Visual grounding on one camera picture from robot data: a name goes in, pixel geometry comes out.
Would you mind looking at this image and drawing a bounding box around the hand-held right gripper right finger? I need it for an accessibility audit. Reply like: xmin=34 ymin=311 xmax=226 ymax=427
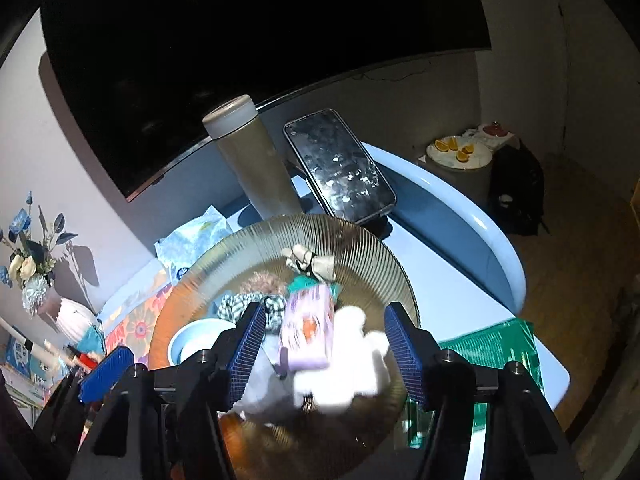
xmin=384 ymin=301 xmax=583 ymax=480

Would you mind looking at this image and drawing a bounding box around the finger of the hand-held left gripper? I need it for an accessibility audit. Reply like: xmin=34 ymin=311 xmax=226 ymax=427
xmin=32 ymin=346 xmax=136 ymax=443

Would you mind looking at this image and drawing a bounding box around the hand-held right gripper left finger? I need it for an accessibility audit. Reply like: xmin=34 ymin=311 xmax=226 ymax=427
xmin=67 ymin=301 xmax=268 ymax=480

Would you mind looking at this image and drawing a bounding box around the pale blue plush toy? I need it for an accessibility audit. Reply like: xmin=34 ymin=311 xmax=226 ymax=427
xmin=240 ymin=305 xmax=391 ymax=416

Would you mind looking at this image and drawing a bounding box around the blue ring bowl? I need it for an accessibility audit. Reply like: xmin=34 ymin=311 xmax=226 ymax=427
xmin=167 ymin=317 xmax=236 ymax=368

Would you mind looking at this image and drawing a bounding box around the purple tissue packet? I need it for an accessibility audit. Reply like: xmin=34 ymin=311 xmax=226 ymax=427
xmin=277 ymin=282 xmax=337 ymax=373

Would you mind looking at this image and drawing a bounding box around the brown teddy bear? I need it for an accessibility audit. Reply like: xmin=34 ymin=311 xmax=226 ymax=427
xmin=215 ymin=270 xmax=288 ymax=331

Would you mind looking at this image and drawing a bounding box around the blue cloth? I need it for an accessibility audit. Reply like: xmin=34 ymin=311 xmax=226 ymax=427
xmin=287 ymin=274 xmax=343 ymax=301

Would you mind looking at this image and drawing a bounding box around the beige fabric bow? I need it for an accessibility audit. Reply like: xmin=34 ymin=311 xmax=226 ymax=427
xmin=280 ymin=243 xmax=336 ymax=281

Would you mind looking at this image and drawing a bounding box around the amber ribbed glass bowl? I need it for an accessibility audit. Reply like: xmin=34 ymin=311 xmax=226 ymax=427
xmin=149 ymin=214 xmax=421 ymax=480

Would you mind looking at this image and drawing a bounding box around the teal cloth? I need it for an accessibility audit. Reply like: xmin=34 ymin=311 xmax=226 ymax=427
xmin=75 ymin=324 xmax=107 ymax=356

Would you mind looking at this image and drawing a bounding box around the floral woven blanket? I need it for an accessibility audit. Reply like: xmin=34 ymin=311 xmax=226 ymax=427
xmin=97 ymin=267 xmax=173 ymax=366

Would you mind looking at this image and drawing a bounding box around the white ribbed vase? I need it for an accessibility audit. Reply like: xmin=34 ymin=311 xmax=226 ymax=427
xmin=52 ymin=296 xmax=101 ymax=356

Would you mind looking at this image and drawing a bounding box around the row of books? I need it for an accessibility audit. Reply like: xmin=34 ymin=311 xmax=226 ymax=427
xmin=0 ymin=335 xmax=56 ymax=411

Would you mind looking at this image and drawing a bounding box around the blue white wipes pack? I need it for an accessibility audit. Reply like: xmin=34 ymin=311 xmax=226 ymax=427
xmin=154 ymin=204 xmax=228 ymax=286

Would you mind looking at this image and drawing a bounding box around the artificial flower bouquet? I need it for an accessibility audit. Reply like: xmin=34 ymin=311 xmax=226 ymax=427
xmin=0 ymin=191 xmax=80 ymax=317

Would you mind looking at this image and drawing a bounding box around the white round side table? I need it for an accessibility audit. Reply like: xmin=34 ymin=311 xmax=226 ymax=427
xmin=417 ymin=140 xmax=496 ymax=201

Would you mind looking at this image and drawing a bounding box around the beige thermos bottle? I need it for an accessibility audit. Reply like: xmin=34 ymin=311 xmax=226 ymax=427
xmin=202 ymin=94 xmax=301 ymax=218

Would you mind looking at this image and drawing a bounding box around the black backpack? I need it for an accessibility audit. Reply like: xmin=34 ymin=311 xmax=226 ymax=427
xmin=487 ymin=144 xmax=551 ymax=236

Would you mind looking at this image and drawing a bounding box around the black smartphone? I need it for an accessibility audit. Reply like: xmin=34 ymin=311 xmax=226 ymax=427
xmin=283 ymin=108 xmax=397 ymax=226

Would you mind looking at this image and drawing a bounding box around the white plate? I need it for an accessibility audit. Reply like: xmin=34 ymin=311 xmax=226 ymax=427
xmin=426 ymin=136 xmax=492 ymax=167

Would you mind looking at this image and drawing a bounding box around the black curved monitor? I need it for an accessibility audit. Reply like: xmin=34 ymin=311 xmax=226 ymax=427
xmin=40 ymin=0 xmax=493 ymax=203

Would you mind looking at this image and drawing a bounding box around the white lamp post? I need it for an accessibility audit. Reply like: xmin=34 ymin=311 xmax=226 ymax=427
xmin=0 ymin=319 xmax=56 ymax=356

